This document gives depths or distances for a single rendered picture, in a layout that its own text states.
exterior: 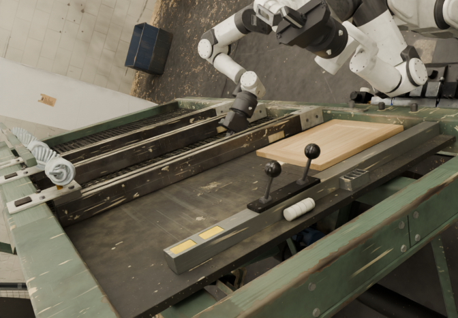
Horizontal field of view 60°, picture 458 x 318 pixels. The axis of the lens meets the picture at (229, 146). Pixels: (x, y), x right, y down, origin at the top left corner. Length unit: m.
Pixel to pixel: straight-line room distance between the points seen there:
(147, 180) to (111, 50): 5.26
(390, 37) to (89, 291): 0.96
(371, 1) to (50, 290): 1.00
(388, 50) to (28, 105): 4.22
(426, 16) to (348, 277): 1.27
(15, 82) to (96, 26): 1.96
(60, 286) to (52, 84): 4.26
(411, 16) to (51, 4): 5.32
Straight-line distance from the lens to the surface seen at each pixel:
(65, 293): 0.72
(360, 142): 1.34
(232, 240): 0.88
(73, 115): 4.99
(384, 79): 1.13
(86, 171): 1.63
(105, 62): 6.45
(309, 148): 0.92
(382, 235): 0.81
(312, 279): 0.70
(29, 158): 1.00
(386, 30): 1.19
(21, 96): 4.90
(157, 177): 1.30
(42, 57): 6.29
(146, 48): 5.53
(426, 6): 1.82
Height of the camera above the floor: 2.11
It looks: 34 degrees down
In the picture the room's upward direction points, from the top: 76 degrees counter-clockwise
